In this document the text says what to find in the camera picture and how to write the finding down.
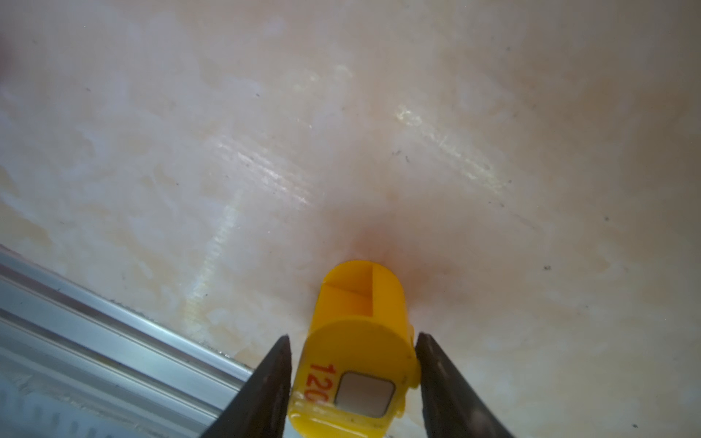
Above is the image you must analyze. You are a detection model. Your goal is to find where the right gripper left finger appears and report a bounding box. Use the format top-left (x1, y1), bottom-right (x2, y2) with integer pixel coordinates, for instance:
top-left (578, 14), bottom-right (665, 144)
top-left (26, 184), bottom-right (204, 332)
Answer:
top-left (201, 335), bottom-right (292, 438)

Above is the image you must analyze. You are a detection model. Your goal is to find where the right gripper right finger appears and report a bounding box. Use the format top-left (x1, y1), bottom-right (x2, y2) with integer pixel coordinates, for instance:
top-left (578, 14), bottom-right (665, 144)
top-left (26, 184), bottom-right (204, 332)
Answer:
top-left (415, 332), bottom-right (513, 438)

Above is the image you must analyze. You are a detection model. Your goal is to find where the aluminium front rail frame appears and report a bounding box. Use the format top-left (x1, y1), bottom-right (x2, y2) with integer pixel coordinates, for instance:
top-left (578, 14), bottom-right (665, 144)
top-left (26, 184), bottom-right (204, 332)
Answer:
top-left (1, 249), bottom-right (251, 437)

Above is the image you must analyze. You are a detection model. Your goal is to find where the yellow oval lego piece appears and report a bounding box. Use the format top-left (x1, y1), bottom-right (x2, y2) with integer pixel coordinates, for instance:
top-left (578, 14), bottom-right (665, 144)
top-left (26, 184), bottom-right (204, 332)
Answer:
top-left (288, 260), bottom-right (421, 437)

